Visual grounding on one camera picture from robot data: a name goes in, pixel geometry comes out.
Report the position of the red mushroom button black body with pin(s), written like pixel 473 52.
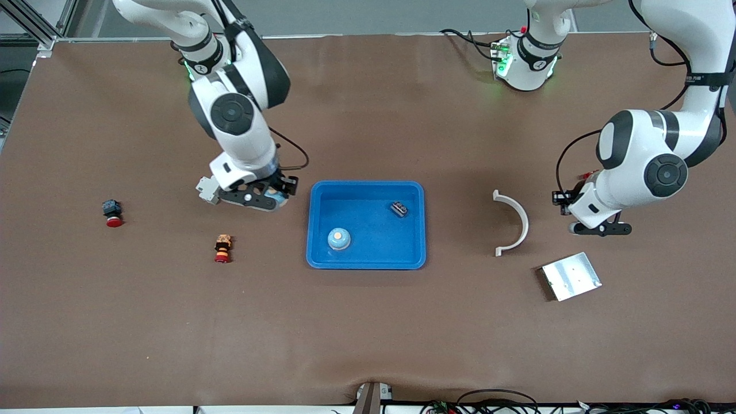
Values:
pixel 112 214

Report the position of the white curved plastic bracket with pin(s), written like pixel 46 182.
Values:
pixel 525 224

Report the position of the blue plastic tray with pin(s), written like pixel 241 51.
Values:
pixel 368 253

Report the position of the aluminium frame profile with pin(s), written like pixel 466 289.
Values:
pixel 46 41
pixel 68 17

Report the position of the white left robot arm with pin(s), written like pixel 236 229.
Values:
pixel 638 155

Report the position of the brown table mat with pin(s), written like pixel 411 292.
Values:
pixel 368 333

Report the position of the blue knob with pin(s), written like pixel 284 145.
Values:
pixel 280 199
pixel 338 239

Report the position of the silver metal plate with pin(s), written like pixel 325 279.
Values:
pixel 572 276

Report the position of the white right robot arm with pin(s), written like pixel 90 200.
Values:
pixel 241 132

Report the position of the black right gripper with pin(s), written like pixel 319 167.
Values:
pixel 286 183

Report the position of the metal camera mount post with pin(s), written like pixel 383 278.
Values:
pixel 368 402

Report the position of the white circuit breaker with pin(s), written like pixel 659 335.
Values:
pixel 204 192

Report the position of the red orange emergency stop button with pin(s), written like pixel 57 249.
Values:
pixel 223 248

